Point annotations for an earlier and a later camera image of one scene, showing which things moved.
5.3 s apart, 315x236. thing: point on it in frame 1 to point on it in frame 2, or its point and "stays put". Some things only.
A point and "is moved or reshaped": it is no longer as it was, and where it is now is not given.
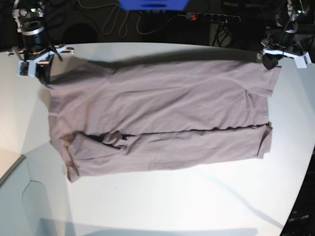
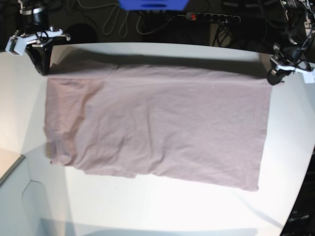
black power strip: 212,17 stays put
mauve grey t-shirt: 141,114 is moved or reshaped
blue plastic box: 153,5 stays put
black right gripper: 285,40 to 275,76
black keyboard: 301,221 stays put
